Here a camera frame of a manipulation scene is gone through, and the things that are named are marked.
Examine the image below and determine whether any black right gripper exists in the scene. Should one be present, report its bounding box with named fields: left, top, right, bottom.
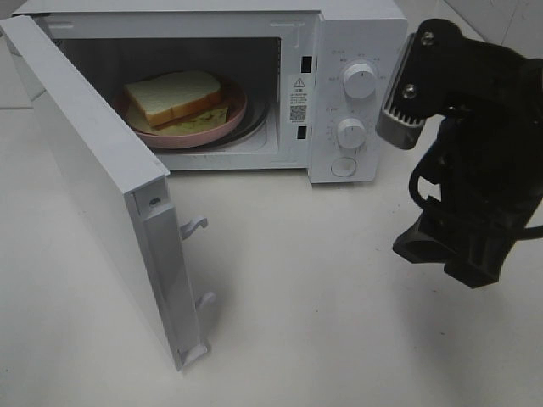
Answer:
left=376, top=19, right=542, bottom=288

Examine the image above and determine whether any round white door button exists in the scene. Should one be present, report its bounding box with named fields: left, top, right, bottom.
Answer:
left=331, top=157, right=357, bottom=177

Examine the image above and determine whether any pink round plate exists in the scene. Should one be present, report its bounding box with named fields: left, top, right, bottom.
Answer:
left=113, top=76, right=248, bottom=149

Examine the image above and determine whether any white bread sandwich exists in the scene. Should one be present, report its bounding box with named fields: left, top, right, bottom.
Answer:
left=124, top=70, right=222, bottom=127

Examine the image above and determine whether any white microwave door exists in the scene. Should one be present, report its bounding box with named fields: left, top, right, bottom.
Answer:
left=1, top=16, right=216, bottom=369

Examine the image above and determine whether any upper white power knob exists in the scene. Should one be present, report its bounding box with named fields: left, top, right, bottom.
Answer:
left=343, top=62, right=377, bottom=99

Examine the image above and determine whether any lower white timer knob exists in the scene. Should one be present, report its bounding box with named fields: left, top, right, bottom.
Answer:
left=337, top=118, right=367, bottom=149

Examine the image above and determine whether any white warning label sticker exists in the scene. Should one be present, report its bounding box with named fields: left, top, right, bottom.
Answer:
left=288, top=74, right=311, bottom=125

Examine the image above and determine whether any glass microwave turntable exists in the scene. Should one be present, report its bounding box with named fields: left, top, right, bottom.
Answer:
left=140, top=83, right=270, bottom=150

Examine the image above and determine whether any white microwave oven body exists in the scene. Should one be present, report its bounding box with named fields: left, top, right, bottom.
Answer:
left=9, top=1, right=407, bottom=183

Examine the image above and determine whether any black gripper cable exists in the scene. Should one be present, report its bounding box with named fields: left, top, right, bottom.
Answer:
left=406, top=143, right=543, bottom=241

